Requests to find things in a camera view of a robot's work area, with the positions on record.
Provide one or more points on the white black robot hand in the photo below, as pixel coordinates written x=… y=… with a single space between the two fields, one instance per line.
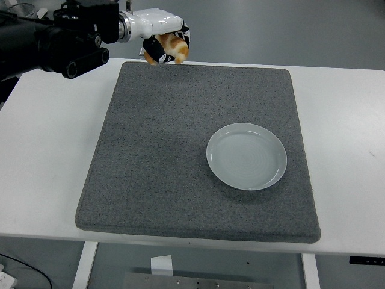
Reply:
x=153 y=22

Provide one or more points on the golden croissant bread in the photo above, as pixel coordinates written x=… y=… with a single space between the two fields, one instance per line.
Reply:
x=180 y=49

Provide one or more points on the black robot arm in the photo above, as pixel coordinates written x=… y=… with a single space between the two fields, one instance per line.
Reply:
x=54 y=45

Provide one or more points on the pale grey round plate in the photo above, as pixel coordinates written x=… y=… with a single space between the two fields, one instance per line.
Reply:
x=246 y=156

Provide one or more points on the small silver floor object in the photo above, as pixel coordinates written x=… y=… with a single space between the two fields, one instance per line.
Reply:
x=141 y=52

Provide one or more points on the white floor foot bar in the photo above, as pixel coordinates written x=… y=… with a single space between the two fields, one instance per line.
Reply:
x=42 y=12

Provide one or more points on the grey felt mat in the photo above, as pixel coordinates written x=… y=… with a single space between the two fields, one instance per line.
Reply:
x=180 y=186

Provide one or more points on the white paper strip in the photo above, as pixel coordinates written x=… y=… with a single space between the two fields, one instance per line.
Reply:
x=162 y=265

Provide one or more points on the white table leg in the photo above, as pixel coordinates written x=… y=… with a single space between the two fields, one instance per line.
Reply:
x=311 y=271
x=85 y=265

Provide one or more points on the white power strip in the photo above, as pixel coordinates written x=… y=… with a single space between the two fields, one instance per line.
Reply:
x=7 y=280

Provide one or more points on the black table control panel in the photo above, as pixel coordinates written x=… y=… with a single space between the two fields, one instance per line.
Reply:
x=367 y=260

